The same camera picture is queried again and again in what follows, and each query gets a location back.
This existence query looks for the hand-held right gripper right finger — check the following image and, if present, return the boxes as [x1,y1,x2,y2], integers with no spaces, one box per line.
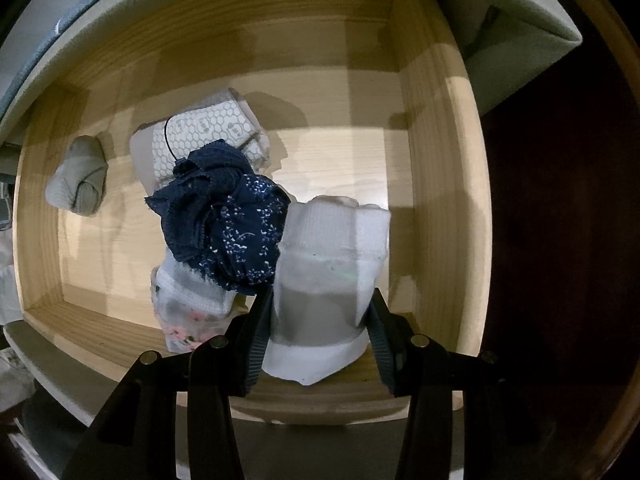
[367,287,576,480]

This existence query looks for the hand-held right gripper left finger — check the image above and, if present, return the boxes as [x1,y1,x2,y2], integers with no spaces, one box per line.
[62,289,275,480]

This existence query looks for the white ribbed underwear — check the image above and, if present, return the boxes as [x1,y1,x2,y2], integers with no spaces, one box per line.
[262,196,392,387]

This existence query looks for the navy blue underwear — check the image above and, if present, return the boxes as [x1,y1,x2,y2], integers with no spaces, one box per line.
[145,140,292,297]

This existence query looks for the hexagon print underwear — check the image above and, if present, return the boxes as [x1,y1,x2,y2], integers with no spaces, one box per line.
[129,87,271,196]

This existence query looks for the grey sock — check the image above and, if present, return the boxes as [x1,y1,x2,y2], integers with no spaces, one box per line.
[45,136,108,217]

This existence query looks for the wooden drawer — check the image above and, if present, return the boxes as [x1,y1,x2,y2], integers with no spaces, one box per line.
[2,0,493,480]

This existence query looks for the white floral underwear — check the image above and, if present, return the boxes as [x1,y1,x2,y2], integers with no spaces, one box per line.
[150,255,241,353]

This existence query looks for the grey upholstered bed frame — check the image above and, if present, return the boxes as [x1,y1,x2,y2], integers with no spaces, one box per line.
[0,0,583,131]

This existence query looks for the curved wooden frame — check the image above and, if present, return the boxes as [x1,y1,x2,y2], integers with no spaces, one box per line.
[542,0,640,480]

